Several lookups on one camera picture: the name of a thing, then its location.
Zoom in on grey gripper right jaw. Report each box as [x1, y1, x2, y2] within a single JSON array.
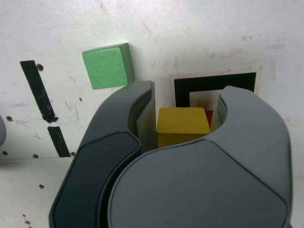
[[108, 85, 292, 228]]

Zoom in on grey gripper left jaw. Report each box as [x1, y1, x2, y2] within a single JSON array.
[[48, 80, 157, 228]]

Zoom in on yellow cube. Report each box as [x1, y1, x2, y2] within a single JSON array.
[[156, 107, 211, 149]]

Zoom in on red cube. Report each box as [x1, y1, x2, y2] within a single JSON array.
[[204, 110, 214, 130]]

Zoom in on green cube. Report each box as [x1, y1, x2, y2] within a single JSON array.
[[82, 42, 135, 90]]

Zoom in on black tape square outline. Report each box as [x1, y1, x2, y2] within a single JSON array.
[[174, 72, 257, 108]]

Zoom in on black tape strip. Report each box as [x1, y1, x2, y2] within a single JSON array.
[[19, 60, 72, 158]]

